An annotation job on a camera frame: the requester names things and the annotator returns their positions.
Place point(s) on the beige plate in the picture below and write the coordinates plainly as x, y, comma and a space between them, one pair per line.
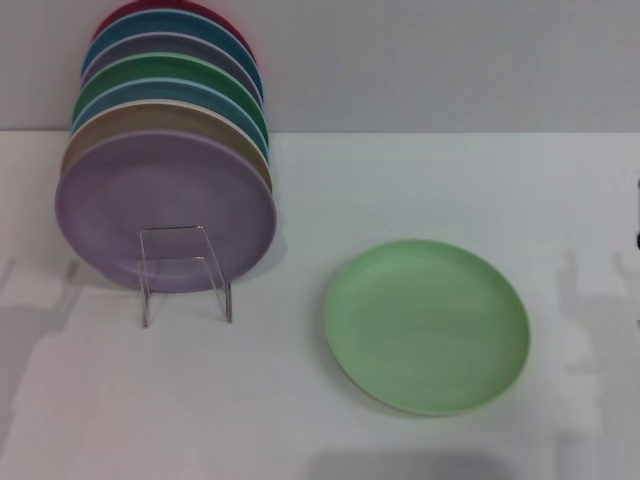
150, 117

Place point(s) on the light green plate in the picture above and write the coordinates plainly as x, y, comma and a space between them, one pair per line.
425, 325

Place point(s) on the purple plate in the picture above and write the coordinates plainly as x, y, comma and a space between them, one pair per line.
150, 200

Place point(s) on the dark red plate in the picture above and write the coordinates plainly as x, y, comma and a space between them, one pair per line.
112, 20

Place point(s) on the grey plate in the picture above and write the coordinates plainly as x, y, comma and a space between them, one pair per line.
170, 45

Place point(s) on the dark green plate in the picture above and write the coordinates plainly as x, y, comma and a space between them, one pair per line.
165, 67

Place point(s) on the light blue plate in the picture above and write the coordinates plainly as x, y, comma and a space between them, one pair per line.
165, 92

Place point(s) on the teal blue plate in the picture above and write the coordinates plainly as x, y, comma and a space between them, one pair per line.
165, 25

